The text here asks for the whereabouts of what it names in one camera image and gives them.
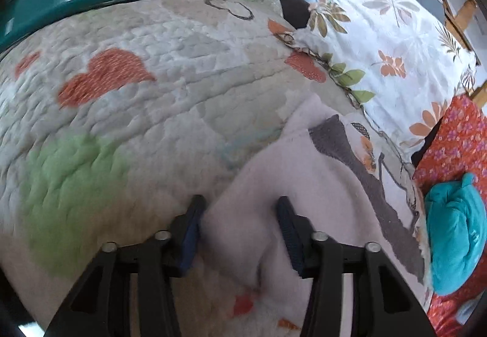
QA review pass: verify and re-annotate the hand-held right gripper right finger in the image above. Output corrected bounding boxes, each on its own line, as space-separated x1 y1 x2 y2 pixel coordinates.
275 196 437 337

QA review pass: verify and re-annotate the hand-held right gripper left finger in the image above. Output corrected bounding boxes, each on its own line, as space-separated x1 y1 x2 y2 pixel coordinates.
45 195 208 337

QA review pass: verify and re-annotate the white garment with grey trim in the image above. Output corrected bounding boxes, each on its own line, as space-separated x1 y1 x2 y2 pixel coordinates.
199 94 434 318

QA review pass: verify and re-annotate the quilted blanket with heart print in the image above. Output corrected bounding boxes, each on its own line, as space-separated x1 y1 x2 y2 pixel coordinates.
0 0 432 332

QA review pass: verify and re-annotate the teal plush toy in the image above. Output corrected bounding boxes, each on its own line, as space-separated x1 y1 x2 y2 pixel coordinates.
423 172 487 297

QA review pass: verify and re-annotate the red floral cloth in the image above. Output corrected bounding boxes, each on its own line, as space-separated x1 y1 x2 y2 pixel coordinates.
413 94 487 337

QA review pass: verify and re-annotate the floral white pillow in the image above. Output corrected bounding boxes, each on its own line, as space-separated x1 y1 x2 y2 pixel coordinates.
293 0 478 149

